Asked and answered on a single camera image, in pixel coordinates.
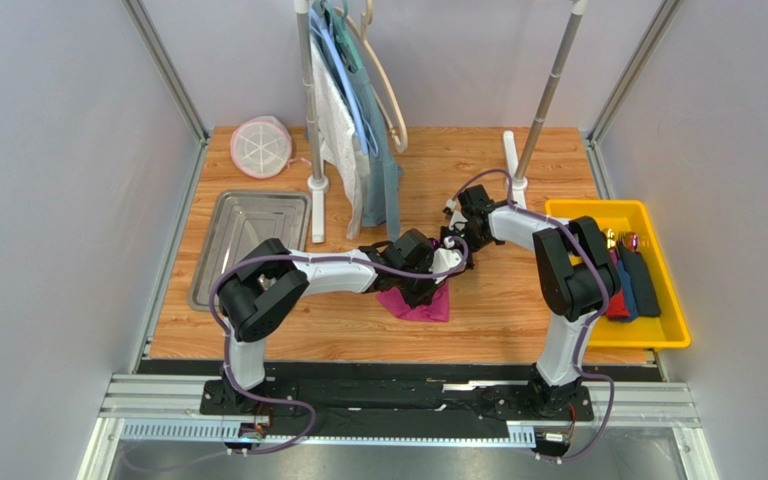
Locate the blue grey hanging cloth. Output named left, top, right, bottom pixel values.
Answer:
left=338, top=12, right=403, bottom=241

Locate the pink paper napkin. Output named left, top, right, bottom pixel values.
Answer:
left=375, top=282, right=450, bottom=323

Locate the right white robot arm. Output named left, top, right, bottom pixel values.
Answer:
left=444, top=199, right=621, bottom=405

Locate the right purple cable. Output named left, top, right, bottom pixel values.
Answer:
left=447, top=168, right=618, bottom=465

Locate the silver metal tray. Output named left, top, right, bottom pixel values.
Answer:
left=187, top=190, right=312, bottom=311

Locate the pink gold utensil in bin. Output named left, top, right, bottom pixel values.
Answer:
left=602, top=228, right=648, bottom=253

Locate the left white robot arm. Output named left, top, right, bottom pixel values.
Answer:
left=208, top=229, right=469, bottom=396

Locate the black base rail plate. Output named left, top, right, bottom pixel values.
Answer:
left=137, top=359, right=632, bottom=441

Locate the pink white mesh basket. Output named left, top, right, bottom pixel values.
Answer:
left=230, top=115, right=311, bottom=180

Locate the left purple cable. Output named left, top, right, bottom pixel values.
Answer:
left=208, top=234, right=472, bottom=457

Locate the beige clothes hanger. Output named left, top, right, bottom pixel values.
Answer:
left=334, top=0, right=409, bottom=154

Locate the left rack pole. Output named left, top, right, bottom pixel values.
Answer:
left=293, top=0, right=330, bottom=244

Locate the rack pole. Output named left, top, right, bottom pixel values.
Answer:
left=502, top=0, right=589, bottom=208
left=293, top=0, right=330, bottom=244

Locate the white lace cloth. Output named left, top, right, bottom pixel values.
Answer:
left=310, top=39, right=370, bottom=240

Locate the right rack pole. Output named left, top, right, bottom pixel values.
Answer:
left=502, top=0, right=589, bottom=208

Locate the yellow plastic bin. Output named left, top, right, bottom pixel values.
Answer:
left=545, top=199, right=692, bottom=350

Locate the blue clothes hanger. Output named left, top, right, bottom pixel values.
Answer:
left=309, top=1, right=378, bottom=155

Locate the purple cable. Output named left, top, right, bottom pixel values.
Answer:
left=447, top=168, right=618, bottom=465
left=208, top=234, right=472, bottom=457

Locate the black object in bin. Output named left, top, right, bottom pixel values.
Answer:
left=619, top=245, right=662, bottom=317

